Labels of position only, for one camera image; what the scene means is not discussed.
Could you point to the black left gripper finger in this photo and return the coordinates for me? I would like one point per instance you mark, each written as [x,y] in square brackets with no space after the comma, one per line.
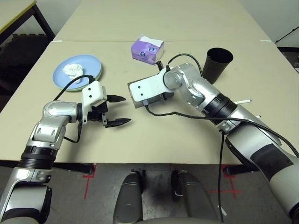
[118,123]
[115,98]

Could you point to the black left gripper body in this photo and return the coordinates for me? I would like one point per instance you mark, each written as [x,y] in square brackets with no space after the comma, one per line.
[98,114]

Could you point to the grey glasses case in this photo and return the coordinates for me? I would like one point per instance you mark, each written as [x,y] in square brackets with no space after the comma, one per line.
[154,102]

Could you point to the blue plastic plate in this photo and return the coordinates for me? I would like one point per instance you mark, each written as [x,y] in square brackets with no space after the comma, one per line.
[60,79]

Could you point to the white tissue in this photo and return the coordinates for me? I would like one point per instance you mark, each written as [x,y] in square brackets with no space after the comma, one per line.
[72,70]

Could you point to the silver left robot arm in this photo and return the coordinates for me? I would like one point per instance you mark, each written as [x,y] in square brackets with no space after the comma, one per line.
[51,116]

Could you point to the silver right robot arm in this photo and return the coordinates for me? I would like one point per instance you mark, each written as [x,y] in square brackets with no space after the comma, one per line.
[210,93]

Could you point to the green plastic plate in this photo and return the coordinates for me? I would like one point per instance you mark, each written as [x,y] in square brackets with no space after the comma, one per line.
[99,79]

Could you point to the purple tissue pack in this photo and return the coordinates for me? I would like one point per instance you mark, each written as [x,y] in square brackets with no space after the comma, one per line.
[144,50]

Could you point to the black table base bar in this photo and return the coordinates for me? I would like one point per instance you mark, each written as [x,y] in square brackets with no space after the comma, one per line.
[72,167]
[240,170]

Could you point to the grey robot left leg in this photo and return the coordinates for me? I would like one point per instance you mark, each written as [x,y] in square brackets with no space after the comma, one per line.
[128,200]

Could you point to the grey robot leg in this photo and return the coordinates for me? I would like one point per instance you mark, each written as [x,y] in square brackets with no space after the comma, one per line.
[196,198]
[128,200]

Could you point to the black plastic cup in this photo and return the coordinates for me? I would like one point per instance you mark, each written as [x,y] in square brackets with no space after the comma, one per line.
[213,70]

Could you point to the grey robot right leg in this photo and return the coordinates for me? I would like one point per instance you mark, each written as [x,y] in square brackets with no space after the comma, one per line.
[196,198]

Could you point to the white marker blue cap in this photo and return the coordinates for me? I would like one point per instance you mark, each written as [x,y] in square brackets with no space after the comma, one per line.
[243,101]

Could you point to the black framed side table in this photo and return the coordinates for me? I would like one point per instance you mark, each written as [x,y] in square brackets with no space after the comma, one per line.
[14,16]

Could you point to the white paper strip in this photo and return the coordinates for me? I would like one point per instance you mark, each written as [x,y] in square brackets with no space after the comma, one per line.
[222,210]

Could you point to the black tripod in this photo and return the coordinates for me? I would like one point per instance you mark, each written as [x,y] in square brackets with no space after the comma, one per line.
[286,35]

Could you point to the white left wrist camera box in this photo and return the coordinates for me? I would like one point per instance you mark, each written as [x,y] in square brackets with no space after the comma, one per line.
[93,93]

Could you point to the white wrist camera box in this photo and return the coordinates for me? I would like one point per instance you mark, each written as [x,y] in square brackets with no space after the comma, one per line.
[149,86]
[93,93]

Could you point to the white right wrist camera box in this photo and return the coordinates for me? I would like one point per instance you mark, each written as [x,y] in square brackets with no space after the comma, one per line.
[149,86]

